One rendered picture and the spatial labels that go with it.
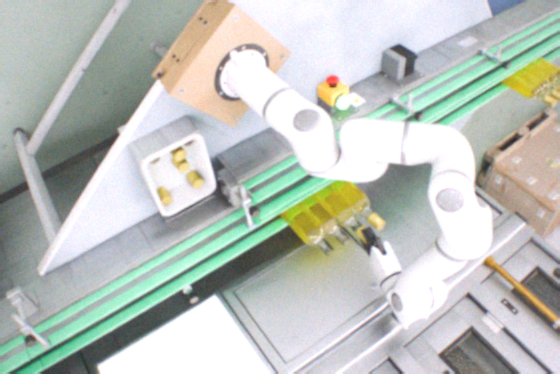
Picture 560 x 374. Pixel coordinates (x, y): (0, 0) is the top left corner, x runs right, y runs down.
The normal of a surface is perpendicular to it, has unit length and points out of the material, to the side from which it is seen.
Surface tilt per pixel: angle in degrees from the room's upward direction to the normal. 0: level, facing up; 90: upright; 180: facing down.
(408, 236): 91
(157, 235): 90
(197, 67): 5
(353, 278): 90
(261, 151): 90
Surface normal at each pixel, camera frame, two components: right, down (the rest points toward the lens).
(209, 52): 0.59, 0.62
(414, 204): -0.11, -0.65
